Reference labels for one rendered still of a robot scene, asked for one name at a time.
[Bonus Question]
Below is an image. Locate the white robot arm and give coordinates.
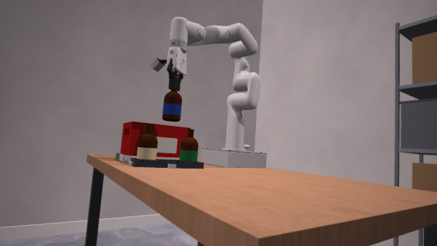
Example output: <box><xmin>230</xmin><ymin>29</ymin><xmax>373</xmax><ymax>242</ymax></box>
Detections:
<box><xmin>169</xmin><ymin>17</ymin><xmax>261</xmax><ymax>151</ymax></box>

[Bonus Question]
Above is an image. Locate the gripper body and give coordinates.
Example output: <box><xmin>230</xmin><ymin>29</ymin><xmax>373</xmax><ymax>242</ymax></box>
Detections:
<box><xmin>167</xmin><ymin>46</ymin><xmax>187</xmax><ymax>75</ymax></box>

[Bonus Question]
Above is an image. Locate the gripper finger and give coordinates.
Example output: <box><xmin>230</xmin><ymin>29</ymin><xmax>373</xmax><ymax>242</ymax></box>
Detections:
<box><xmin>167</xmin><ymin>59</ymin><xmax>177</xmax><ymax>89</ymax></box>
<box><xmin>176</xmin><ymin>73</ymin><xmax>183</xmax><ymax>91</ymax></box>

